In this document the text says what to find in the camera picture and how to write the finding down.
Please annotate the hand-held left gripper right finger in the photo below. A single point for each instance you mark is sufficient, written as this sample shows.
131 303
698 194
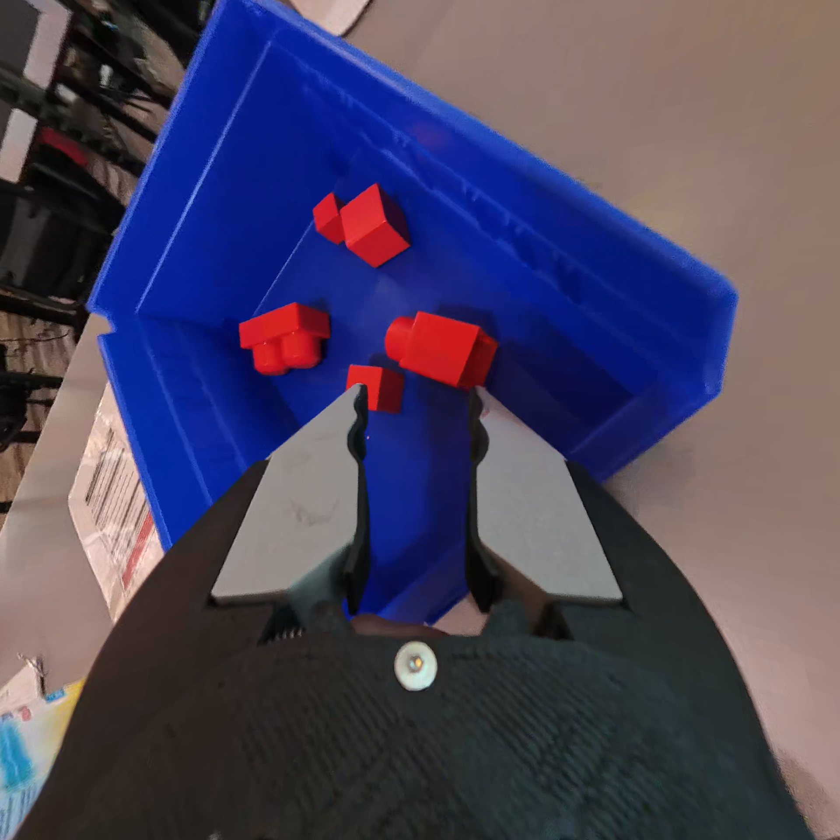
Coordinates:
538 525

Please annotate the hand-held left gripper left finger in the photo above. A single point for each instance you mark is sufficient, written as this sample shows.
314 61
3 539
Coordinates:
295 518

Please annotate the red one-stud plastic brick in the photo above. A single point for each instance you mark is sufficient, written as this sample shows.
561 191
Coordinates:
439 351

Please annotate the blue plastic bin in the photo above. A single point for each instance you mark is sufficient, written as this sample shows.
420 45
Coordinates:
525 262

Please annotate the small red wooden cube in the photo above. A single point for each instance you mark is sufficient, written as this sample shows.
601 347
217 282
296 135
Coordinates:
327 220

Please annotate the laminated label sheet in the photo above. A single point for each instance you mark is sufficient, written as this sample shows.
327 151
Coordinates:
111 512

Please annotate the white stand base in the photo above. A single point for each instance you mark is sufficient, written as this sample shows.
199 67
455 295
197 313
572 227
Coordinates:
328 14

